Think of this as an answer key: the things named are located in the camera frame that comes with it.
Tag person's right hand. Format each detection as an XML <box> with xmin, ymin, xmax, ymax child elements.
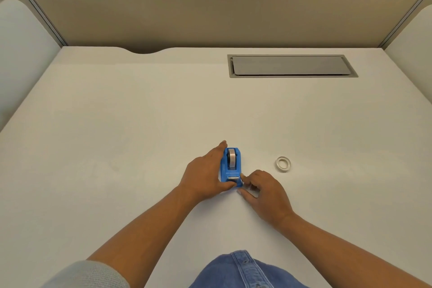
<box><xmin>236</xmin><ymin>170</ymin><xmax>295</xmax><ymax>228</ymax></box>

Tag person's left hand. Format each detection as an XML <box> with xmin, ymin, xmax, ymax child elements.
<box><xmin>178</xmin><ymin>140</ymin><xmax>237</xmax><ymax>203</ymax></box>

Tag blue tape dispenser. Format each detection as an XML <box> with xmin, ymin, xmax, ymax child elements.
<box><xmin>220</xmin><ymin>147</ymin><xmax>243</xmax><ymax>188</ymax></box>

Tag person's right forearm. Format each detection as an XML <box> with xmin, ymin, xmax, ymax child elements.
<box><xmin>277</xmin><ymin>213</ymin><xmax>432</xmax><ymax>288</ymax></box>

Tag person's left forearm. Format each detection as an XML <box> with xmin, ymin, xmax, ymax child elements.
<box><xmin>87</xmin><ymin>186</ymin><xmax>200</xmax><ymax>288</ymax></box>

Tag clear tape roll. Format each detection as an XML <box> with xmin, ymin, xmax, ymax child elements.
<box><xmin>275</xmin><ymin>156</ymin><xmax>292</xmax><ymax>173</ymax></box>

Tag blue denim shirt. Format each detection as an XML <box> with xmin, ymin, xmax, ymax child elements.
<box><xmin>188</xmin><ymin>250</ymin><xmax>309</xmax><ymax>288</ymax></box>

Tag grey sleeve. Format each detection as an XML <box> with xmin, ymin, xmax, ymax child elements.
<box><xmin>42</xmin><ymin>260</ymin><xmax>131</xmax><ymax>288</ymax></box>

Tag beige desk partition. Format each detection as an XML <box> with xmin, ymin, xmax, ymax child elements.
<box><xmin>0</xmin><ymin>0</ymin><xmax>432</xmax><ymax>54</ymax></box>

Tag white side panel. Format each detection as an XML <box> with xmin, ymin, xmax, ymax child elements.
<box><xmin>384</xmin><ymin>4</ymin><xmax>432</xmax><ymax>103</ymax></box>
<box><xmin>0</xmin><ymin>0</ymin><xmax>62</xmax><ymax>131</ymax></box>

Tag grey desk cable hatch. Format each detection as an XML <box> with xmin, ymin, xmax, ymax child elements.
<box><xmin>227</xmin><ymin>54</ymin><xmax>358</xmax><ymax>79</ymax></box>

